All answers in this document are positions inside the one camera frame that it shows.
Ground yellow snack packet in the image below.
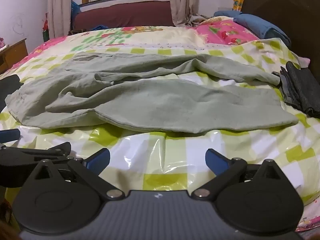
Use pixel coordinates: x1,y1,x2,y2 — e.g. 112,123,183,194
231,0,245,12

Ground light green pants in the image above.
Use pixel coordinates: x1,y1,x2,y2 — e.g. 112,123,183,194
4,52,299,133

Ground dark brown headboard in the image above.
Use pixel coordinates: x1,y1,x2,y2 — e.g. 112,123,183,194
241,0,320,118

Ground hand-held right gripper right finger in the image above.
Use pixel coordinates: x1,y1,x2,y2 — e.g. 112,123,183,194
191,149,284,200

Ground wooden bedside cabinet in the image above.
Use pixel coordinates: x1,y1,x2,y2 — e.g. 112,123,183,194
0,38,28,75

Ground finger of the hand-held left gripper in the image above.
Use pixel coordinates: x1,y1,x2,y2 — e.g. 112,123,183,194
0,129,21,143
0,142,73,188

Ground blue bag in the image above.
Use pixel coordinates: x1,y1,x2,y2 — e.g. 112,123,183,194
71,1,81,22

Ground maroon covered bench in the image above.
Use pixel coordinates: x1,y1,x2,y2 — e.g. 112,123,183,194
71,0,175,32

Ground pink printed quilt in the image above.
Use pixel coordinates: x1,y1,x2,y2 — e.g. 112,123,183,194
195,16,260,47

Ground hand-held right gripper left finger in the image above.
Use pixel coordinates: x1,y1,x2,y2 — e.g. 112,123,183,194
32,148,125,200

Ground beige curtain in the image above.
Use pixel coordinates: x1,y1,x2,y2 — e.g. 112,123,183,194
167,0,200,27
46,0,73,39

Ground black folded cloth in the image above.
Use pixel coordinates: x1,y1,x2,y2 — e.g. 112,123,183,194
271,61,320,118

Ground red and green ornament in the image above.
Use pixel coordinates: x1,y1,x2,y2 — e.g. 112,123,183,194
42,12,50,42

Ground small blue cloth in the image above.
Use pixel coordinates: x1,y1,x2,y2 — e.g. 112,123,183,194
91,25,113,32

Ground checkered printed bed sheet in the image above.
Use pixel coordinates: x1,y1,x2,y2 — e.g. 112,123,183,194
0,15,320,233

